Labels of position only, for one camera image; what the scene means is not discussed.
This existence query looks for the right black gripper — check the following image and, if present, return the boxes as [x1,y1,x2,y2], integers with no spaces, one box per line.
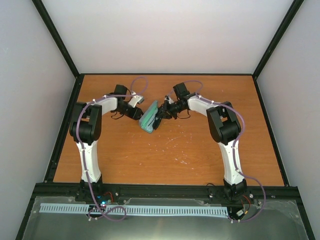
[155,100,185,120]

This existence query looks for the grey-blue glasses case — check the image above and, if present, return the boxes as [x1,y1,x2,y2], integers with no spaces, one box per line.
[138,100,159,134]

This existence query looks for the dark aviator sunglasses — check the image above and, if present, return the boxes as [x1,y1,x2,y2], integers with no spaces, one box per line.
[145,104,161,133]

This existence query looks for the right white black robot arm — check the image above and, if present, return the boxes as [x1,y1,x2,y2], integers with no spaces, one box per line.
[152,82,247,201]

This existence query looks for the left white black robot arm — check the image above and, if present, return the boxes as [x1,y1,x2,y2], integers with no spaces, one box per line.
[69,84,144,202]

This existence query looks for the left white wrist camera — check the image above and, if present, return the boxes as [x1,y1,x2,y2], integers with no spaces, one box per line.
[128,91,145,108]

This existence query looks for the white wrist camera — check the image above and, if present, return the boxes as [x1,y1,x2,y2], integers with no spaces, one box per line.
[128,91,145,108]
[164,95,174,104]

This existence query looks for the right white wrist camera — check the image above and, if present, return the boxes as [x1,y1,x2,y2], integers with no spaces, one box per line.
[164,95,174,104]

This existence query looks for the black cage frame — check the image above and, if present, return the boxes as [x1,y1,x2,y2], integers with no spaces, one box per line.
[16,0,303,240]

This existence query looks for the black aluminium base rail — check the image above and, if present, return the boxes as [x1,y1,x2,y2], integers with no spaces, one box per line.
[32,182,300,204]

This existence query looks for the light-blue slotted cable duct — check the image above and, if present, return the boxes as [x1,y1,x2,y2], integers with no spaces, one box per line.
[39,203,229,218]

